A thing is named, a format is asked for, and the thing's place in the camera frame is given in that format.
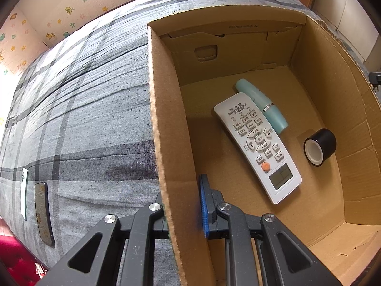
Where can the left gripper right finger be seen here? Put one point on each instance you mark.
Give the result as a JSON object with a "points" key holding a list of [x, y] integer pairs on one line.
{"points": [[259, 250]]}

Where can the brown cardboard box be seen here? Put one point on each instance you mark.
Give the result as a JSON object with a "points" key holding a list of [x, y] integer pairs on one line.
{"points": [[195, 59]]}

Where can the dark round glossy jar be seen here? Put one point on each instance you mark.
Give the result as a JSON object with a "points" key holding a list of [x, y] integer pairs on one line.
{"points": [[320, 146]]}

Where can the beige wardrobe cabinet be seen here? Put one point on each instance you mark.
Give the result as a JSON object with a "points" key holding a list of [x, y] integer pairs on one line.
{"points": [[354, 26]]}

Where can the teal white smartphone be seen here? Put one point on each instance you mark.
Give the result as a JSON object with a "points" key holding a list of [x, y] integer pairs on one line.
{"points": [[23, 191]]}

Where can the light teal tube bottle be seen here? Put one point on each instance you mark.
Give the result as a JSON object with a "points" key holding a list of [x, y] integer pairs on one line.
{"points": [[268, 108]]}

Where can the white air conditioner remote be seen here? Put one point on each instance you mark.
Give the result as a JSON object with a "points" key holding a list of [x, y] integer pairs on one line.
{"points": [[261, 145]]}

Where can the black smartphone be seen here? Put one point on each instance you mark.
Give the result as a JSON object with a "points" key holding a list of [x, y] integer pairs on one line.
{"points": [[42, 214]]}

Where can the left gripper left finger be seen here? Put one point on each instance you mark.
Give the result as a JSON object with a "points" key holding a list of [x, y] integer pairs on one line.
{"points": [[116, 251]]}

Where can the grey plaid bed blanket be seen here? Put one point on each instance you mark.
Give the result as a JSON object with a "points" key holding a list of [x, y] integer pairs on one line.
{"points": [[80, 121]]}

